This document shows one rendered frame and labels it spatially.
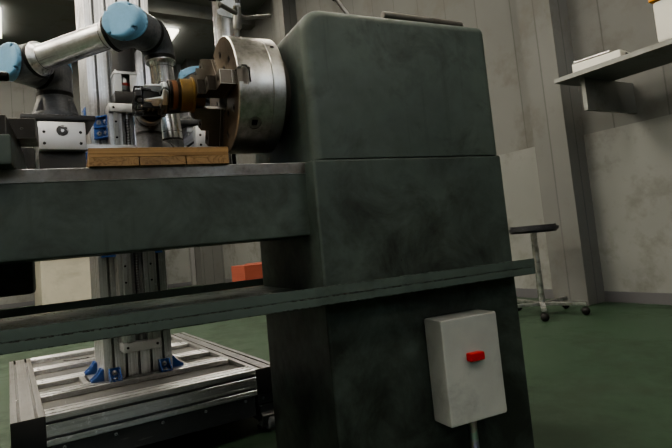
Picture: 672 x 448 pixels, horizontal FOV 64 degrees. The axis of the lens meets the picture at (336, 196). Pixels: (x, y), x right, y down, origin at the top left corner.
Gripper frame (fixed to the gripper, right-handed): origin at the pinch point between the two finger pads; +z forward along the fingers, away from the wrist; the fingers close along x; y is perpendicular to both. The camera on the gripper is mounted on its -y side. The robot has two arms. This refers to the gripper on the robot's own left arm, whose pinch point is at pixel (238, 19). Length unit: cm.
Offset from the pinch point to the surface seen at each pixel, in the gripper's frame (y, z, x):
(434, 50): -47, 25, 26
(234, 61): 8.8, 26.0, 16.7
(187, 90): 19.0, 28.6, 6.4
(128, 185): 36, 56, 12
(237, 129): 8.5, 41.3, 9.6
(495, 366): -49, 110, 12
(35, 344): 54, 88, 18
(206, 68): 11.8, 18.1, 0.9
